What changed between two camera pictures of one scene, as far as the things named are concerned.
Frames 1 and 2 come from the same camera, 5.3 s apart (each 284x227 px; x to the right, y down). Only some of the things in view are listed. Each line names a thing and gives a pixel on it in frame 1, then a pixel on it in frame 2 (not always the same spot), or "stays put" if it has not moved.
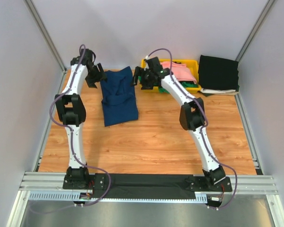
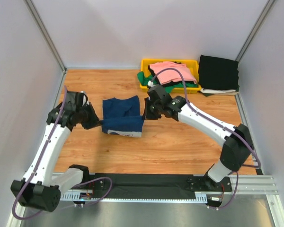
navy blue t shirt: x=119 y=98 -> x=122 y=117
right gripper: x=146 y=86 -> x=147 y=115
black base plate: x=123 y=185 stays put
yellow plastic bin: x=193 y=65 stays put
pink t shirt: x=180 y=72 stays put
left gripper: x=101 y=76 -> x=94 y=122
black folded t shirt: x=217 y=73 stays put
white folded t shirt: x=208 y=91 stays put
